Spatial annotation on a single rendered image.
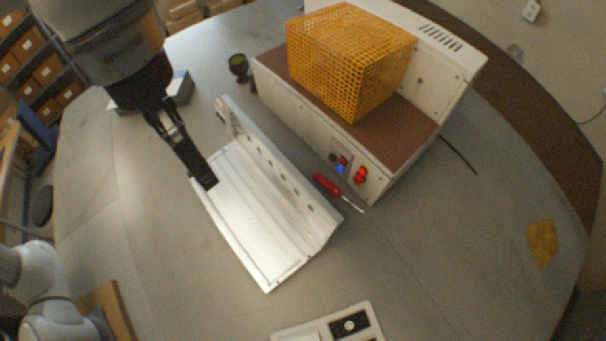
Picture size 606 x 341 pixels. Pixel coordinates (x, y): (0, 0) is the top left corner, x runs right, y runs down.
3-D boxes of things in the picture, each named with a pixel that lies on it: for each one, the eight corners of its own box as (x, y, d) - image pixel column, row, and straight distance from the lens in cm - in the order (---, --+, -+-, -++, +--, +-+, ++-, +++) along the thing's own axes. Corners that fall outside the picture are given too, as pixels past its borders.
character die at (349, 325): (327, 323, 63) (327, 324, 62) (362, 308, 64) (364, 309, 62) (333, 339, 64) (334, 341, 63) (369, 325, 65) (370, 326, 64)
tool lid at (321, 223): (220, 96, 64) (226, 93, 65) (228, 142, 77) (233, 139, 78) (337, 224, 43) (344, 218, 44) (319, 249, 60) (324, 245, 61)
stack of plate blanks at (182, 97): (120, 117, 126) (108, 105, 121) (129, 97, 133) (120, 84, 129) (187, 105, 102) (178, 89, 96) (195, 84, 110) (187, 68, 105)
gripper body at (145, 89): (97, 67, 31) (134, 120, 35) (103, 100, 23) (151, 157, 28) (151, 32, 31) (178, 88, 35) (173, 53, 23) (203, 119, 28)
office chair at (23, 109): (63, 164, 350) (0, 116, 319) (94, 139, 319) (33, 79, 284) (62, 202, 314) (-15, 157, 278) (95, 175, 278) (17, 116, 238)
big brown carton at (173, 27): (170, 36, 407) (161, 18, 396) (201, 21, 410) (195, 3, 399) (174, 46, 369) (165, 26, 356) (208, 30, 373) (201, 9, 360)
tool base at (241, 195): (189, 177, 80) (184, 172, 77) (239, 141, 80) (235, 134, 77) (267, 293, 64) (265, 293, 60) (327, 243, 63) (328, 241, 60)
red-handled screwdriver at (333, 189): (311, 180, 69) (311, 176, 66) (317, 173, 70) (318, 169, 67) (360, 218, 66) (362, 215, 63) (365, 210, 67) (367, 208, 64)
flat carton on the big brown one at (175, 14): (169, 15, 395) (166, 7, 391) (194, 3, 398) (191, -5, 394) (172, 21, 361) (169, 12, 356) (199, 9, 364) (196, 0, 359)
